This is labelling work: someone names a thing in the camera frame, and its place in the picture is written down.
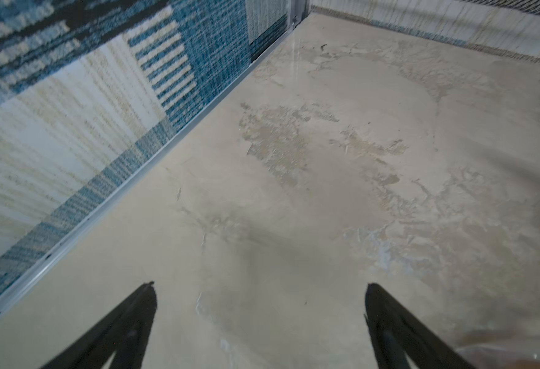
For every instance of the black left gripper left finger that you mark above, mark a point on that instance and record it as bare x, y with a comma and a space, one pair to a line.
120, 339

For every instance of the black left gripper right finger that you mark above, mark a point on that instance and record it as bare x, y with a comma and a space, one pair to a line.
399, 338

